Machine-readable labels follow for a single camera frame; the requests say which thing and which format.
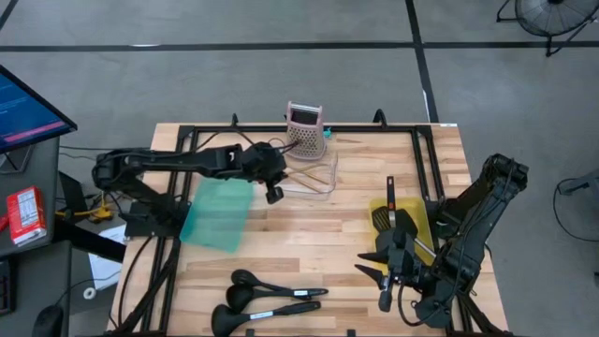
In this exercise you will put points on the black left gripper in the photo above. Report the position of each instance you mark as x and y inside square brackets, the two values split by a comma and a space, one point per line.
[264, 164]

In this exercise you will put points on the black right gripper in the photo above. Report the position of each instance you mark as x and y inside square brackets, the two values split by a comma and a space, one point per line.
[404, 262]

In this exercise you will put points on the black long-slot spatula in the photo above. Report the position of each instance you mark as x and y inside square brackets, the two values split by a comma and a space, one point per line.
[381, 219]

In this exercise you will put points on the gold cutlery utensil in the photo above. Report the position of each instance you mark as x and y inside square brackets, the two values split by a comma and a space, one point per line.
[313, 179]
[313, 169]
[309, 186]

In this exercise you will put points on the large black ladle white label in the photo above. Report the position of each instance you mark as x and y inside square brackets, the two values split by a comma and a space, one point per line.
[224, 322]

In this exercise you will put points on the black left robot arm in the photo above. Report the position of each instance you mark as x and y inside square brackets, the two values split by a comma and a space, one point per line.
[187, 161]

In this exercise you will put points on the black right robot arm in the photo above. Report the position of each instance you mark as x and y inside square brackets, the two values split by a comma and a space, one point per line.
[486, 206]

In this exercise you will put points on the pink metal box grater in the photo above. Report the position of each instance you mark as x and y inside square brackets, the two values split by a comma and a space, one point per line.
[305, 136]

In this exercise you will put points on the clear plastic bin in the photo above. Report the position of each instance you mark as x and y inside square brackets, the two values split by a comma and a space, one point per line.
[330, 173]

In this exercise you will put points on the small teal clip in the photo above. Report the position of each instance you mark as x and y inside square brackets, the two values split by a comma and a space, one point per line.
[327, 133]

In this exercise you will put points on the teal translucent plastic bin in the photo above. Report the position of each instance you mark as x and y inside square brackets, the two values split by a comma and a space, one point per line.
[215, 215]

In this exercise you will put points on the yellow translucent plastic bin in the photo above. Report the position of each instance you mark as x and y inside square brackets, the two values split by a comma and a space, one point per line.
[412, 202]

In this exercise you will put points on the white paper sheet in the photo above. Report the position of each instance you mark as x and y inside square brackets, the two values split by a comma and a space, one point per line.
[105, 271]

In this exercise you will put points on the grey metal stand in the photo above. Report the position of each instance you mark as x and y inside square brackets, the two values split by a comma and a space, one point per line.
[580, 182]

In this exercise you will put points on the white tape roll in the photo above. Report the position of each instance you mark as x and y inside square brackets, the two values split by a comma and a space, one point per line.
[84, 293]

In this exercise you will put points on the red cardboard box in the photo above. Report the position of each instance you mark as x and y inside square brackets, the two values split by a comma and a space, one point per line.
[27, 215]

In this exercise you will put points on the black computer monitor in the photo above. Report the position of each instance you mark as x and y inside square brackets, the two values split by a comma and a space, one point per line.
[23, 112]

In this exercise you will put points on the dark grey desk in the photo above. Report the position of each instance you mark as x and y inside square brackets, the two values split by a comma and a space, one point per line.
[44, 281]

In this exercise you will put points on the black computer mouse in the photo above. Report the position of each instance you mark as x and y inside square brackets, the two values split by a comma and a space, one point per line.
[47, 323]

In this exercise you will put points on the black keyboard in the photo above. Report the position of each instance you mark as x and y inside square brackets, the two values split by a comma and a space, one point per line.
[4, 290]

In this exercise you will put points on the black floor fan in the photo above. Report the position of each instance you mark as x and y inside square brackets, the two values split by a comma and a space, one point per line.
[552, 16]

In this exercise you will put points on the black metal table frame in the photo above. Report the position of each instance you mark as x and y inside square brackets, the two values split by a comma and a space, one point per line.
[365, 128]

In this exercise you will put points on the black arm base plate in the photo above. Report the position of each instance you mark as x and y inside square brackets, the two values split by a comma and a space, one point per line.
[140, 229]

